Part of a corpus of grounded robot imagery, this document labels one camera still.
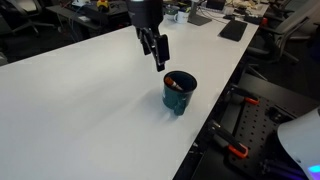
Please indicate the orange black clamp far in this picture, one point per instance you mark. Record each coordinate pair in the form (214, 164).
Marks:
(248, 96)

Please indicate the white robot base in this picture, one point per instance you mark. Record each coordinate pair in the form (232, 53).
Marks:
(300, 138)

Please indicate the red marker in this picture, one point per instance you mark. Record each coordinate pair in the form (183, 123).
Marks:
(169, 81)

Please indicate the black keyboard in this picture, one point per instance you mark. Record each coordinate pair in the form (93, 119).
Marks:
(233, 30)

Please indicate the white mug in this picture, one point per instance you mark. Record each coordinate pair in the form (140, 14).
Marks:
(181, 17)

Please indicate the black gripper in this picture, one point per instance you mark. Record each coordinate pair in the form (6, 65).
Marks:
(146, 16)

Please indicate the orange black clamp near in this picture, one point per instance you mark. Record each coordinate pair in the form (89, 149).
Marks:
(234, 146)

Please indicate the black pegboard mounting plate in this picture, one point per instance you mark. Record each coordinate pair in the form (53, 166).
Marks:
(256, 128)

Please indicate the black office chair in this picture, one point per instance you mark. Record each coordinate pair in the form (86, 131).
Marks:
(268, 44)

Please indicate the monitor stand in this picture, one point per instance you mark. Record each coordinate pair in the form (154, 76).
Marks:
(194, 18)

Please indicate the orange black clamp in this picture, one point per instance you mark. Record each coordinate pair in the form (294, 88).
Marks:
(234, 146)
(248, 96)

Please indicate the dark green mug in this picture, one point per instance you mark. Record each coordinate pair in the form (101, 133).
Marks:
(175, 99)

